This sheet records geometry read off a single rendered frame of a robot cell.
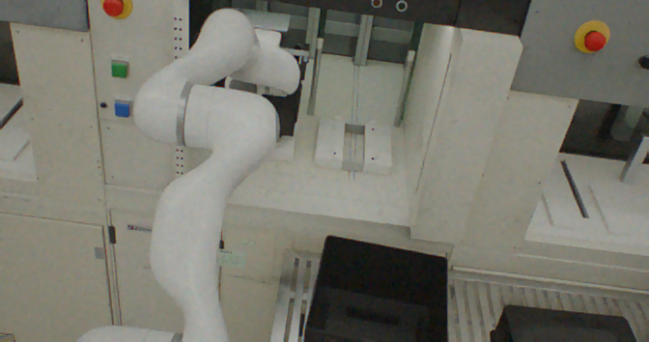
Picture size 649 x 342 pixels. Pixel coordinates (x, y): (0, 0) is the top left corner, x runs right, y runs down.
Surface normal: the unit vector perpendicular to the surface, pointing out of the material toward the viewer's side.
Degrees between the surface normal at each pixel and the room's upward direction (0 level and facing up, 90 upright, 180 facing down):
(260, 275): 90
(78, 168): 90
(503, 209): 90
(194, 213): 37
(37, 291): 90
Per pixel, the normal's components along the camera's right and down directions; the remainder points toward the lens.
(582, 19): -0.06, 0.57
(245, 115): 0.09, -0.36
